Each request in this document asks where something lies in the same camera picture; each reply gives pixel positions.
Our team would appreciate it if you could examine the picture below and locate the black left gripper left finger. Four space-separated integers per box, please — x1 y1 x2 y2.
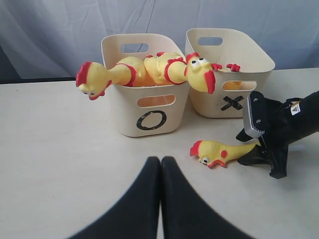
70 156 161 239

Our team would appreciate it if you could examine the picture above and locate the blue backdrop curtain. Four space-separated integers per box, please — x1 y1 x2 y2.
0 0 319 82

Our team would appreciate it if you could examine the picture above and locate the cream bin marked X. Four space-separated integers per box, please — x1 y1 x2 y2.
185 28 275 118

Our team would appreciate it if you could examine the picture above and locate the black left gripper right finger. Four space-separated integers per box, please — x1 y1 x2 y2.
161 156 252 239

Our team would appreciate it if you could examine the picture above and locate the cream bin marked O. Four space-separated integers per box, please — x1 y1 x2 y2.
101 33 189 137

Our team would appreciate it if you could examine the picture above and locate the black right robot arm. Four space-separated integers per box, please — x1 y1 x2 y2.
236 91 319 179

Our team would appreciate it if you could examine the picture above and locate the whole rubber chicken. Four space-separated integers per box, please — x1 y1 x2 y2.
144 52 216 94
76 56 155 100

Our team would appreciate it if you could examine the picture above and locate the severed rubber chicken head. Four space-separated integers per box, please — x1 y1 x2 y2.
190 140 259 168

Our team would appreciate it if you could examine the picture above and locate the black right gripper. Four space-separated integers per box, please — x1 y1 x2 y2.
237 98 302 179

